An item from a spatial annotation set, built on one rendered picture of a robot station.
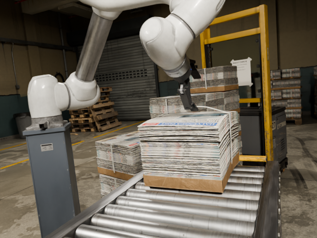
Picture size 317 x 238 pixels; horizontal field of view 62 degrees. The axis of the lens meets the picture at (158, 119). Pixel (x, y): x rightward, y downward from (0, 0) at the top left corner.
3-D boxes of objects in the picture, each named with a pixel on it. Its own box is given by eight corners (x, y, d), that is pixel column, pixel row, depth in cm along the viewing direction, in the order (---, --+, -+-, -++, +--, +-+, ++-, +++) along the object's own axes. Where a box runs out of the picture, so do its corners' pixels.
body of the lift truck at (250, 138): (217, 174, 335) (212, 111, 326) (237, 162, 375) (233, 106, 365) (273, 183, 288) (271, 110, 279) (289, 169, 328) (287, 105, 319)
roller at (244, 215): (110, 208, 88) (118, 212, 92) (261, 228, 68) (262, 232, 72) (114, 193, 91) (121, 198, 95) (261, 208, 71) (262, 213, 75)
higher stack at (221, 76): (197, 195, 275) (187, 70, 260) (212, 186, 297) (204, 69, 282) (231, 204, 249) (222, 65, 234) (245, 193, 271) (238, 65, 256)
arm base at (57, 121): (22, 132, 128) (20, 121, 128) (35, 126, 150) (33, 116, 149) (61, 127, 131) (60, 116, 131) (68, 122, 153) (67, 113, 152)
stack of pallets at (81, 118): (93, 125, 939) (89, 89, 924) (116, 124, 905) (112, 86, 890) (68, 132, 816) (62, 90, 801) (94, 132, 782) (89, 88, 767)
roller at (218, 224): (111, 211, 89) (106, 199, 86) (261, 232, 69) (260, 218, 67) (103, 223, 85) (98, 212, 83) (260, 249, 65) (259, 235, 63)
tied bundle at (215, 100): (173, 121, 244) (171, 96, 241) (191, 116, 265) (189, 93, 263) (208, 122, 218) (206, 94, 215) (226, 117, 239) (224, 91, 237)
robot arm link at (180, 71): (156, 72, 84) (164, 80, 89) (183, 69, 80) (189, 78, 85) (160, 47, 87) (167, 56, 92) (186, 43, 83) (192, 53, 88)
